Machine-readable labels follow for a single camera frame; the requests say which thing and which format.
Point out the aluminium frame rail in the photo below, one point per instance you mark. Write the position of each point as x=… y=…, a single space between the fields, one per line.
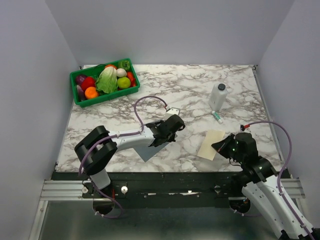
x=55 y=190

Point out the white mushroom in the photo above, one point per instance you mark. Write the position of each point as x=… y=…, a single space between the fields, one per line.
x=120 y=73

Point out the green white glue stick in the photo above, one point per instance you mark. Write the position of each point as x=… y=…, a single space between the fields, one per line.
x=217 y=117

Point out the green apple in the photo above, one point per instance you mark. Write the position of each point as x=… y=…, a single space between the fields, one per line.
x=123 y=83

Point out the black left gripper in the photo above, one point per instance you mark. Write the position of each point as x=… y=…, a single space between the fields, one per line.
x=172 y=139

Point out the green bell pepper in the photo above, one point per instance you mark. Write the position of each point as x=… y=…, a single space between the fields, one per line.
x=124 y=64

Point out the beige letter paper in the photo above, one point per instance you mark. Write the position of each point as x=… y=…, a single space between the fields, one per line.
x=206 y=150

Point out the purple eggplant slice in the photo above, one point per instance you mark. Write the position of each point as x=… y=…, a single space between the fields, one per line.
x=80 y=94

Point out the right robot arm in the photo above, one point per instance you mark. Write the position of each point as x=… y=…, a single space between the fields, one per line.
x=259 y=182

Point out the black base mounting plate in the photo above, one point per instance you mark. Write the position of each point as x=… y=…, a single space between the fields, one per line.
x=140 y=190

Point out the red tomato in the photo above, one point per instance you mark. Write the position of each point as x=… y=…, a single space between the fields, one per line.
x=87 y=83

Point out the white plastic bottle black cap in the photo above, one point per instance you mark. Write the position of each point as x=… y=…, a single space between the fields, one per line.
x=218 y=96

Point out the purple onion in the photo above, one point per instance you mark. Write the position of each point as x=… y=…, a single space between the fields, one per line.
x=79 y=79

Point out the grey envelope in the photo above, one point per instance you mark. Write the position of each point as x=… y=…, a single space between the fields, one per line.
x=147 y=151

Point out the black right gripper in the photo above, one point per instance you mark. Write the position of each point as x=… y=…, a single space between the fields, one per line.
x=220 y=146

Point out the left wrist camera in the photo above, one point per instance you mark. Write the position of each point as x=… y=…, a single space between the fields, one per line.
x=170 y=112

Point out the green plastic vegetable bin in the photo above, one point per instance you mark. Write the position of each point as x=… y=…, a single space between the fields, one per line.
x=94 y=72

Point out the green lettuce leaf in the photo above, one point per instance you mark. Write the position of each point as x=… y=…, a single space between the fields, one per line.
x=106 y=83

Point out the orange fruit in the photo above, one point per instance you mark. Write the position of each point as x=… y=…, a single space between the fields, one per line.
x=91 y=93

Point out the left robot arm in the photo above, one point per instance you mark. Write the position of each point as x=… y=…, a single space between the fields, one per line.
x=98 y=147

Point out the orange carrot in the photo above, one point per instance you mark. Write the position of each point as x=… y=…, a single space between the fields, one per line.
x=132 y=79

